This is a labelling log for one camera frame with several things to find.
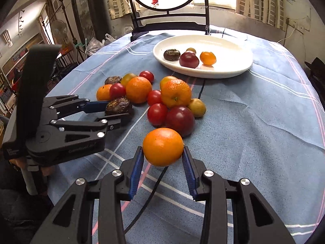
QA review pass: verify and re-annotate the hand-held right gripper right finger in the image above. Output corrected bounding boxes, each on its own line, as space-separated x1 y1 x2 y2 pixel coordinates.
182 146 296 244

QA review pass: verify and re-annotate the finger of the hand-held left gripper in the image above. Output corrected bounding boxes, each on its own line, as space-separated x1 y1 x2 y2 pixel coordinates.
50 113 132 145
43 95 109 119

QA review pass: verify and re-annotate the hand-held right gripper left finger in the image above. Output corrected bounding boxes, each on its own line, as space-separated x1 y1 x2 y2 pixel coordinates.
30 146 145 244

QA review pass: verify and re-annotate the small orange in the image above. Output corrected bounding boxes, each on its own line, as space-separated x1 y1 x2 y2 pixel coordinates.
200 51 217 66
96 85 112 101

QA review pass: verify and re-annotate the smooth orange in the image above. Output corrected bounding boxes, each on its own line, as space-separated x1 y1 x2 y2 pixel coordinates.
143 128 184 167

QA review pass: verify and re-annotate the green-yellow citrus fruit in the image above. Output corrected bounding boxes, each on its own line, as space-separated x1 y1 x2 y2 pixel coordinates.
120 73 138 87

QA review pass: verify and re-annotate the dark red plum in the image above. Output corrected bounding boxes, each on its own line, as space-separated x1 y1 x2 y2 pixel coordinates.
166 106 195 138
179 51 200 69

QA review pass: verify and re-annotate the yellowish orange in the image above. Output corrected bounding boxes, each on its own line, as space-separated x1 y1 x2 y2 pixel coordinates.
160 76 178 89

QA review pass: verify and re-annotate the bumpy mandarin orange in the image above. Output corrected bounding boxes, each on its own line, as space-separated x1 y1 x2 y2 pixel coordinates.
161 79 192 109

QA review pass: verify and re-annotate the white oval plate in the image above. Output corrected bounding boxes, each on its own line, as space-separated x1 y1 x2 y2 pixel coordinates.
153 35 254 79

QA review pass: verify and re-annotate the clear plastic bag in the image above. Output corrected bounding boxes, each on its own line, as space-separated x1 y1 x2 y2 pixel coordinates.
86 38 104 56

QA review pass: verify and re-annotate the blue plaid tablecloth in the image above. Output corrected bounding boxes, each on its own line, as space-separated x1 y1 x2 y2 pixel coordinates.
47 25 324 244

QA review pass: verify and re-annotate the white standing fan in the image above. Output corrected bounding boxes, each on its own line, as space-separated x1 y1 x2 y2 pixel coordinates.
51 19 68 44

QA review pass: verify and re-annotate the brown ringed water chestnut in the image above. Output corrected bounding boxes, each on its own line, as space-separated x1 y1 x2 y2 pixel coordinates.
163 49 181 61

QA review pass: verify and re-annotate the cluttered bookshelf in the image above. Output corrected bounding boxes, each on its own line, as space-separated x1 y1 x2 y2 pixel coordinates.
0 33 49 112

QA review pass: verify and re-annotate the dark framed painting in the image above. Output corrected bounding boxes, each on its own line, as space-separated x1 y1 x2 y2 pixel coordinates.
70 0 95 44

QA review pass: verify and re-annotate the black metal stand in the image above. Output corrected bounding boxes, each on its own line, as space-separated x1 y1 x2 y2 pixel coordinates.
58 0 84 64

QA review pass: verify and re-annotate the black object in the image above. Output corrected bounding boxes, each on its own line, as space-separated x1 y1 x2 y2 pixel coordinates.
305 57 325 102

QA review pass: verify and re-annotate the white wall lamp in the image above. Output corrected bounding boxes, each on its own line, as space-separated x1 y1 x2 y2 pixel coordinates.
3 30 13 47

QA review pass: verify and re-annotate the white wall cable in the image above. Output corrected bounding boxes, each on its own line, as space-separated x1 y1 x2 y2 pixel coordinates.
276 18 296 44

